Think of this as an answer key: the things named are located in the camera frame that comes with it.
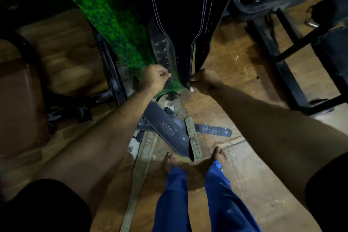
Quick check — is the person's right hand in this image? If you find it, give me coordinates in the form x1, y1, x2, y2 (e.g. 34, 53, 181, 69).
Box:
187, 69, 221, 95

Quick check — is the person's left hand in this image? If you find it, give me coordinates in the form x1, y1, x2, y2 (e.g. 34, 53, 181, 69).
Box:
139, 64, 172, 96

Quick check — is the black belt with white stitching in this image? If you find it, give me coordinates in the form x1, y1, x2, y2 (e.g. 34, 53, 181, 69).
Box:
115, 0, 246, 86

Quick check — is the person's left forearm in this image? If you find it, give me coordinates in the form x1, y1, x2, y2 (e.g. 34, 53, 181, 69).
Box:
34, 88, 164, 214

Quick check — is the person's right forearm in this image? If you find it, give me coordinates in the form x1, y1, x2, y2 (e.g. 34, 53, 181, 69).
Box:
207, 81, 348, 209

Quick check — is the wide black printed lifting belt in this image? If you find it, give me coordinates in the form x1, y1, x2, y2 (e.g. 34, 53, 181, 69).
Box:
142, 101, 194, 162

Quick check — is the narrow black metal stand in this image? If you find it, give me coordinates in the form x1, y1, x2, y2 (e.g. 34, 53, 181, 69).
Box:
46, 24, 128, 126

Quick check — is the person's right foot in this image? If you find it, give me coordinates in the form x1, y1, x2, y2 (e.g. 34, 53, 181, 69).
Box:
212, 146, 228, 167

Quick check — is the person's foot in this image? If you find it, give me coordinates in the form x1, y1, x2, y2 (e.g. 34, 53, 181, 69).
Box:
212, 146, 228, 167
163, 152, 180, 174

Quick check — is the green patterned board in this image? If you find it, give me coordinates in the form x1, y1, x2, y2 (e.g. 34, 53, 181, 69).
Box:
47, 0, 185, 96

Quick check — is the person's left foot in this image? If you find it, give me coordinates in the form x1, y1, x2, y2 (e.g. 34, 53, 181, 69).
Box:
163, 152, 180, 174

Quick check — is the person's left blue trouser leg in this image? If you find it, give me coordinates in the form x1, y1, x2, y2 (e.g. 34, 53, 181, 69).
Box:
152, 166, 193, 232

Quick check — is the person's blue trouser leg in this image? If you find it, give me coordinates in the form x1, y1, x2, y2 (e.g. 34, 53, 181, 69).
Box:
204, 161, 262, 232
152, 166, 193, 232

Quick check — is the person's right blue trouser leg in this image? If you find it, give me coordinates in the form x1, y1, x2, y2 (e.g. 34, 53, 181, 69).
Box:
204, 161, 262, 232

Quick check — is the brown chair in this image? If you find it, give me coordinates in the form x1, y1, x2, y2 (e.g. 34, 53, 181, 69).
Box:
0, 37, 53, 157

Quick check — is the black roller pad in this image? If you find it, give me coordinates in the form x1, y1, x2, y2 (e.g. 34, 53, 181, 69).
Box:
307, 0, 348, 29

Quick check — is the person's right black sleeve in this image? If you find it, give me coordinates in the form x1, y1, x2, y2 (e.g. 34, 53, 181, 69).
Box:
304, 152, 348, 232

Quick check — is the person's black sleeve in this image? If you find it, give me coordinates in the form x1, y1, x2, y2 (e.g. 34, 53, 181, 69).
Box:
0, 179, 93, 232
304, 152, 348, 232

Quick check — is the person's left black sleeve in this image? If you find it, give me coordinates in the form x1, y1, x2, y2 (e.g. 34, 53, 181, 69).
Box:
0, 179, 93, 232

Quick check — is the black perforated belt strap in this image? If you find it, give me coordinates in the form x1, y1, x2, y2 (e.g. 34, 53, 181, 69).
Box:
135, 120, 232, 138

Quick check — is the short tan perforated strap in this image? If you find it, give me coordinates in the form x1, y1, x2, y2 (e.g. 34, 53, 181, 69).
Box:
185, 117, 202, 162

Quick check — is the large black metal equipment frame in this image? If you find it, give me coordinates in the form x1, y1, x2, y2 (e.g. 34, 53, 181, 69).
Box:
225, 0, 348, 117

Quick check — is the long tan strap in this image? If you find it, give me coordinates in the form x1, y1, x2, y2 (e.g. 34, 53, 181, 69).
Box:
120, 131, 161, 232

